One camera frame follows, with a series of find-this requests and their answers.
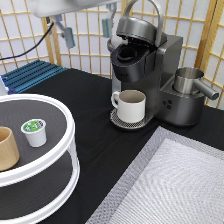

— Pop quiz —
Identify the white green coffee pod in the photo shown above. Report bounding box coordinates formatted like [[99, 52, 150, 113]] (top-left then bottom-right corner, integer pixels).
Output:
[[21, 119, 47, 148]]

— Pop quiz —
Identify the white ceramic mug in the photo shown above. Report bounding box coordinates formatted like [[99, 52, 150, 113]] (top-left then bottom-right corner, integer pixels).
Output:
[[111, 90, 146, 123]]

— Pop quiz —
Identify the white two-tier round shelf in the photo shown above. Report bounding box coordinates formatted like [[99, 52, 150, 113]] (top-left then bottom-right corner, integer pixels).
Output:
[[0, 94, 80, 224]]

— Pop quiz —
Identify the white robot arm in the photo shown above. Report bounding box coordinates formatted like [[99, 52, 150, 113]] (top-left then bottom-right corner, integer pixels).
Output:
[[28, 0, 120, 48]]

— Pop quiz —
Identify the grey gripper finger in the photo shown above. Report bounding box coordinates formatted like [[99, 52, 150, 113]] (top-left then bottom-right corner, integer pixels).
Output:
[[102, 3, 117, 38], [54, 15, 75, 49]]

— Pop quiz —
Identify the blue ridged tray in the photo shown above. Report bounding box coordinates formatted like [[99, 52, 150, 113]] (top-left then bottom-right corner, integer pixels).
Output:
[[2, 60, 66, 94]]

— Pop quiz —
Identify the grey woven placemat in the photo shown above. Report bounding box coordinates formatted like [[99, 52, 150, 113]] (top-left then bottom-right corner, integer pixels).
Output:
[[85, 127, 224, 224]]

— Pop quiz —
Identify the grey coffee machine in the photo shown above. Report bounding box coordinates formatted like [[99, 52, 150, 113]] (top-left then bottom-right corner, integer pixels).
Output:
[[110, 0, 219, 130]]

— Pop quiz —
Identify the wooden cup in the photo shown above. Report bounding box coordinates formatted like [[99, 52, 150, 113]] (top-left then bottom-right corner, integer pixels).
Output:
[[0, 127, 20, 171]]

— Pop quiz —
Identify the wooden shoji screen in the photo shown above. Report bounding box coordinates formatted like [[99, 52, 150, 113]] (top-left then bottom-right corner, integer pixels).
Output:
[[0, 0, 224, 110]]

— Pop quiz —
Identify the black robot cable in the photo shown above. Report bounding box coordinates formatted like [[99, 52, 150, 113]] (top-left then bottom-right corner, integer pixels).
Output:
[[0, 21, 55, 62]]

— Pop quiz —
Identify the black tablecloth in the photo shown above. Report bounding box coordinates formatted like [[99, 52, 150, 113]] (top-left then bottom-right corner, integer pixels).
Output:
[[28, 69, 224, 224]]

